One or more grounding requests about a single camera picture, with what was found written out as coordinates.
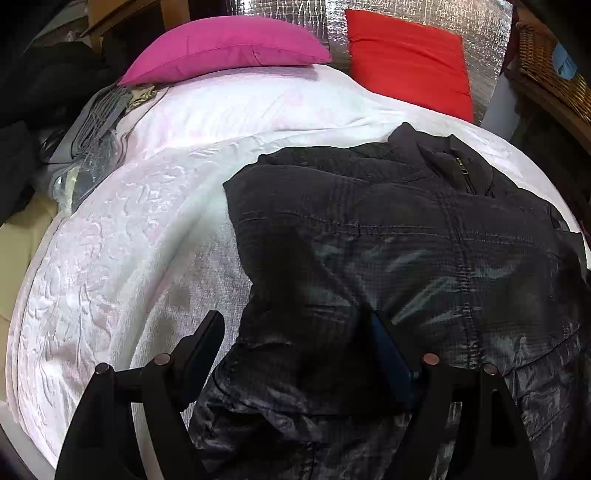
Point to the wicker basket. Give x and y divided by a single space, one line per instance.
547 69

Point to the wooden column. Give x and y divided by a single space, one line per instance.
120 14

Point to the black coat pile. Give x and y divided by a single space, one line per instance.
32 106

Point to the silver foil insulation sheet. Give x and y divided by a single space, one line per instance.
485 27

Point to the pink pillow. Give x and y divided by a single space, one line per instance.
226 50

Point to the blue cloth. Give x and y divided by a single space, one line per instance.
565 60

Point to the cream leather sofa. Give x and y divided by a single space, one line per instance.
23 249

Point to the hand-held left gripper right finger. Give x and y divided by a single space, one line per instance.
392 355

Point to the wooden side table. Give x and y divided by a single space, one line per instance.
549 120

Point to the grey garment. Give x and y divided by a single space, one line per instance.
92 124

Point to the dark quilted jacket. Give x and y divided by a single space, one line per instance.
415 258

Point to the red pillow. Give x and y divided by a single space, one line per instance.
408 64

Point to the white textured blanket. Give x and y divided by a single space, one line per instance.
138 240

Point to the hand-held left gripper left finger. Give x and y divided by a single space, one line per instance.
205 344

